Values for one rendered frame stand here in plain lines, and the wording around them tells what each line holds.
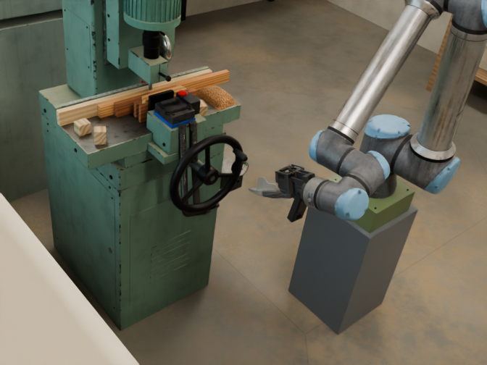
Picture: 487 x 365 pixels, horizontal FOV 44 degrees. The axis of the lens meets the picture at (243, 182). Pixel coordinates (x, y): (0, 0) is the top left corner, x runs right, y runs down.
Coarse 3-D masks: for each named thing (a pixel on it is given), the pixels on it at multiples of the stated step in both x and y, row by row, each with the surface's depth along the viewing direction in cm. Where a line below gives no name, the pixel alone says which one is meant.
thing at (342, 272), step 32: (320, 224) 236; (352, 224) 223; (320, 256) 242; (352, 256) 228; (384, 256) 238; (288, 288) 266; (320, 288) 249; (352, 288) 234; (384, 288) 259; (352, 320) 254
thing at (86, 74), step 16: (64, 0) 207; (80, 0) 198; (96, 0) 193; (64, 16) 211; (80, 16) 202; (96, 16) 196; (64, 32) 215; (80, 32) 205; (96, 32) 200; (80, 48) 209; (96, 48) 203; (80, 64) 214; (96, 64) 207; (112, 64) 211; (80, 80) 218; (96, 80) 210; (112, 80) 215; (128, 80) 219; (144, 80) 224
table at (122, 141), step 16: (208, 112) 206; (224, 112) 210; (64, 128) 189; (112, 128) 192; (128, 128) 193; (144, 128) 194; (208, 128) 209; (64, 144) 191; (80, 144) 183; (112, 144) 185; (128, 144) 188; (144, 144) 193; (80, 160) 185; (96, 160) 183; (112, 160) 187; (160, 160) 190; (176, 160) 192
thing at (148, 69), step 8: (136, 48) 201; (128, 56) 201; (136, 56) 197; (160, 56) 198; (128, 64) 203; (136, 64) 199; (144, 64) 195; (152, 64) 193; (160, 64) 194; (136, 72) 200; (144, 72) 196; (152, 72) 194; (152, 80) 196; (160, 80) 198
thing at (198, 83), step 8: (216, 72) 221; (224, 72) 222; (192, 80) 215; (200, 80) 216; (208, 80) 219; (216, 80) 221; (224, 80) 224; (192, 88) 215; (200, 88) 218; (128, 96) 201; (104, 104) 195; (112, 104) 196; (104, 112) 195; (112, 112) 197
